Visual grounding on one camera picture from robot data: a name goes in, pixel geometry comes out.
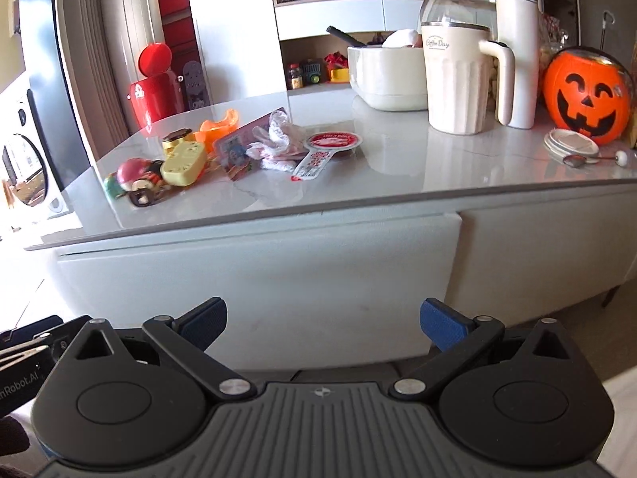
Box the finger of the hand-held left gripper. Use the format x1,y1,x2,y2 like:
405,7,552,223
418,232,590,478
0,314,95,360
0,314,65,345

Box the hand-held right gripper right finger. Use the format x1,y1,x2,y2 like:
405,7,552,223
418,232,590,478
391,297,573,402

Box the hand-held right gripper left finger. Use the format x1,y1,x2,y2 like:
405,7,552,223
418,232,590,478
74,297,254,402

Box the wooden drawer white front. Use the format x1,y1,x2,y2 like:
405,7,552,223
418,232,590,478
56,212,464,360

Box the cream cat-face toy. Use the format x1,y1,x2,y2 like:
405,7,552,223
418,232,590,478
160,140,208,188

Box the orange pumpkin plastic case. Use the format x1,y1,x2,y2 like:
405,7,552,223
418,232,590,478
196,108,241,145

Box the white cabinet grey top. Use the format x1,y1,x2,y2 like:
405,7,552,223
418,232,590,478
25,87,637,360

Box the black brown toy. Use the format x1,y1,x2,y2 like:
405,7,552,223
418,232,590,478
128,182,173,209

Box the striped round toy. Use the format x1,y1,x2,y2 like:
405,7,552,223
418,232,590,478
136,161,166,191

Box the cartoon picture card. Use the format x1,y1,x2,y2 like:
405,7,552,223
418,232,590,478
212,107,290,180

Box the brown round toy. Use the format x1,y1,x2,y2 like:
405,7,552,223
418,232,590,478
162,128,194,156

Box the white pink plastic bag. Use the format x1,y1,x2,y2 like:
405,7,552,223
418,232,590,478
247,112,307,173

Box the metal spoon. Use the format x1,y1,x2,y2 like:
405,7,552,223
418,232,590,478
562,151,629,168

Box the white washing machine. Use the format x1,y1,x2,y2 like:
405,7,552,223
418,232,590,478
0,74,76,232

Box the red round-lid packet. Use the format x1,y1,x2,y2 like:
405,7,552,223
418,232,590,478
291,130,364,183

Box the white round lid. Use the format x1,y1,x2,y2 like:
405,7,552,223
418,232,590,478
543,128,601,157

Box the red toy container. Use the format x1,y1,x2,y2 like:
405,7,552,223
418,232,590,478
128,42,184,128

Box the grey figure board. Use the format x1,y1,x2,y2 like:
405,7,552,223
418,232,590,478
180,60,208,111

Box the cream ribbed mug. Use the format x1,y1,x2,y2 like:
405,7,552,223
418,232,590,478
420,22,516,135

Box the white oval tub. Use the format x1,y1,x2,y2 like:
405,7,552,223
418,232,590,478
347,42,430,112

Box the orange pumpkin bucket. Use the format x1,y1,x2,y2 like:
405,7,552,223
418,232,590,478
541,46,634,147

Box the dark toy car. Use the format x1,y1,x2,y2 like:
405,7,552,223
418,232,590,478
301,60,327,86

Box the white thermos bottle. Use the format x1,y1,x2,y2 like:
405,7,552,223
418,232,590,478
493,0,541,131

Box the snack bag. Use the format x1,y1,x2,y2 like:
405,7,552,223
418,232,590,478
539,12,569,69

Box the glass jar with lid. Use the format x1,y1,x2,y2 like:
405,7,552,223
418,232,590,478
418,0,503,111

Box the white shelf unit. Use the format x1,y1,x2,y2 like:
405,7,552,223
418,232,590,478
269,0,435,96

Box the dark door frame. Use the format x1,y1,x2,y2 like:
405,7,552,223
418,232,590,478
19,0,96,196

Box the black utensil handle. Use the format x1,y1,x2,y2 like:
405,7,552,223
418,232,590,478
326,25,369,49

